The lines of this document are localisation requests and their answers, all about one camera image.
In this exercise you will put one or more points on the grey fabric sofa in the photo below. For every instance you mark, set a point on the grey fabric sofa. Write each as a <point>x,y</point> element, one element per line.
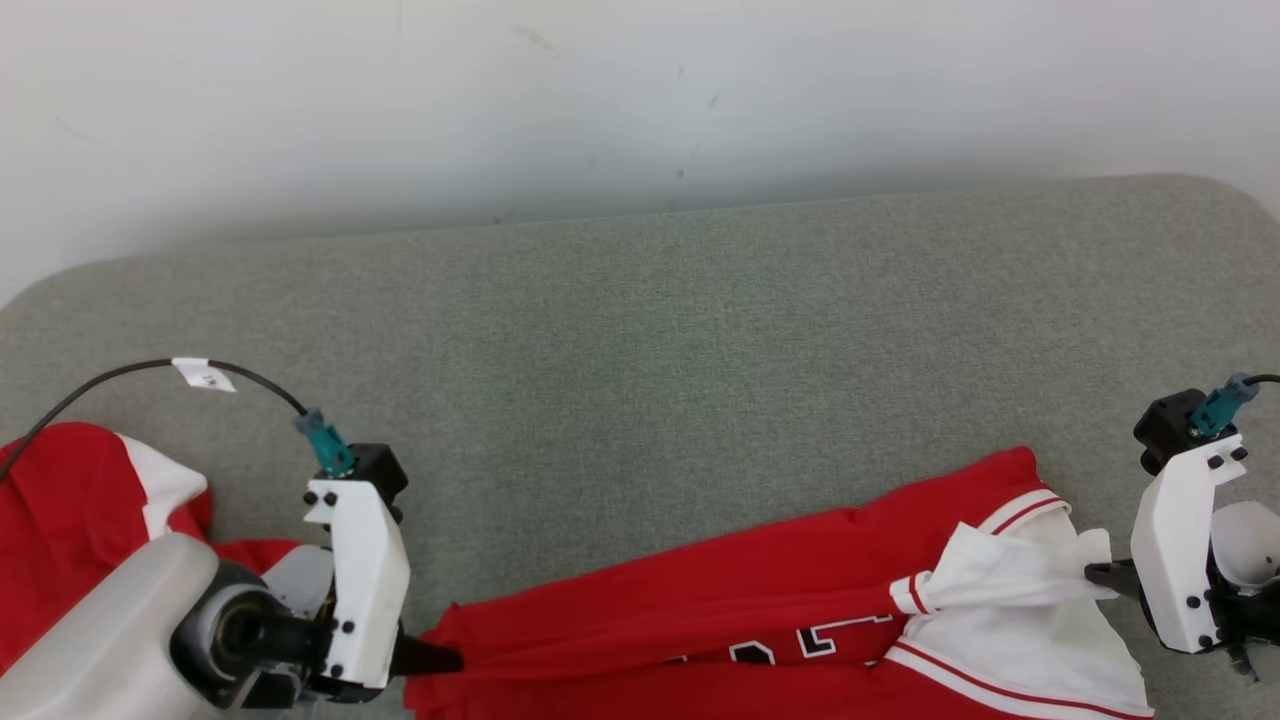
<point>640,350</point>

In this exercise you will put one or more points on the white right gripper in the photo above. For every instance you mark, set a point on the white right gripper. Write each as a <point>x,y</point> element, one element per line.
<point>1175,550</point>

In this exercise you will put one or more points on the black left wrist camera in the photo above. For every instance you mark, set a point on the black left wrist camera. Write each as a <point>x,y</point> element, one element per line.
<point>378,465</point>

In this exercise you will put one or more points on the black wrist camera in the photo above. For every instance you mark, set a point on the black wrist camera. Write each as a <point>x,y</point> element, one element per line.
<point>1165,425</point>
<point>378,465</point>

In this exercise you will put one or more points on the red basketball jersey white trim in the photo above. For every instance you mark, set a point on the red basketball jersey white trim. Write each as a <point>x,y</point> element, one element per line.
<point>700,600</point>

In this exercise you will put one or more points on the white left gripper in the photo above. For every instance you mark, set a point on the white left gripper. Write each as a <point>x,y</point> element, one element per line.
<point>365,580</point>

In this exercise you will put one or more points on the red shorts white stripes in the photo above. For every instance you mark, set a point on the red shorts white stripes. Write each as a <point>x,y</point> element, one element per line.
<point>70,490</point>

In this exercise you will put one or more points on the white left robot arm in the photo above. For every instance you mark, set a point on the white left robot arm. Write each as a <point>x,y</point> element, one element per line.
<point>100,640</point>

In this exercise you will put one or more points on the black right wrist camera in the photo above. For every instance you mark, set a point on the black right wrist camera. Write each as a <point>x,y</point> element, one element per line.
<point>1165,425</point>

